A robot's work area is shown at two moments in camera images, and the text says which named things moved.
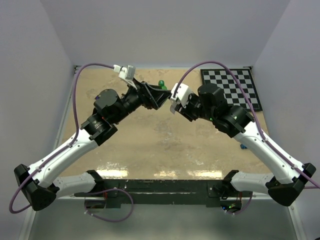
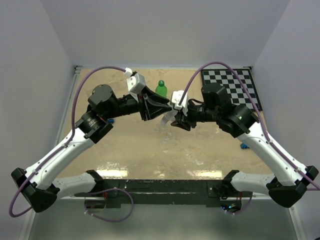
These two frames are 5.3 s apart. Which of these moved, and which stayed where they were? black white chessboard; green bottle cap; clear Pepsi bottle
Moved: clear Pepsi bottle
Stayed: green bottle cap; black white chessboard
